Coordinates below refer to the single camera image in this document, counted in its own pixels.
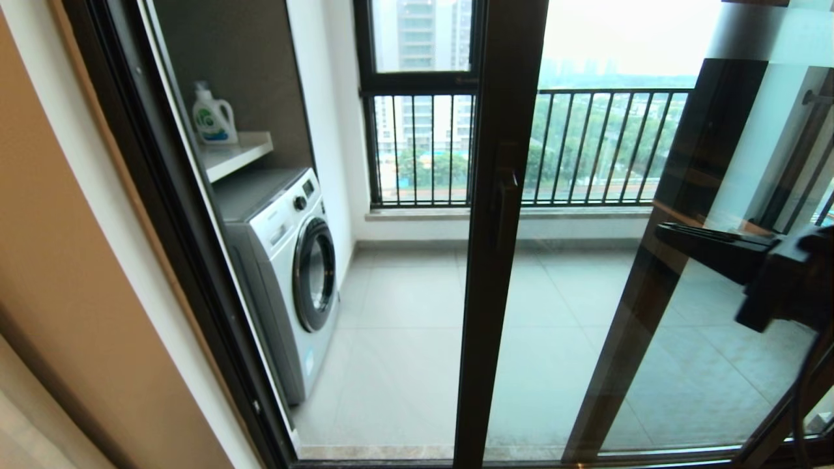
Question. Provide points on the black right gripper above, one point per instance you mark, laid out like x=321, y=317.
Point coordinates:
x=791, y=286

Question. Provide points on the dark brown sliding glass door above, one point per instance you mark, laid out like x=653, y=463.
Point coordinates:
x=495, y=326

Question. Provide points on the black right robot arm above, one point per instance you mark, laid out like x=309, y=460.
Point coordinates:
x=822, y=240

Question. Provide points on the black balcony railing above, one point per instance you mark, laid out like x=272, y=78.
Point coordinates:
x=586, y=92
x=791, y=176

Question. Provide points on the white front-load washing machine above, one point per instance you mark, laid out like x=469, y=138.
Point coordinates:
x=280, y=260

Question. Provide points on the white cabinet shelf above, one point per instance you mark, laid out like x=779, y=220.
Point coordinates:
x=234, y=153

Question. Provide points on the brown cabinet niche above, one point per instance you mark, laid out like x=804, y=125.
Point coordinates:
x=247, y=65

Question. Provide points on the white detergent bottle green label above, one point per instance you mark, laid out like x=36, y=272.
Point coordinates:
x=212, y=120

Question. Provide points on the grey metal wall rod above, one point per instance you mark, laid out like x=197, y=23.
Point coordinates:
x=814, y=98

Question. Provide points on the black balcony window frame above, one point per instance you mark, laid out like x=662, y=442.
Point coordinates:
x=423, y=81

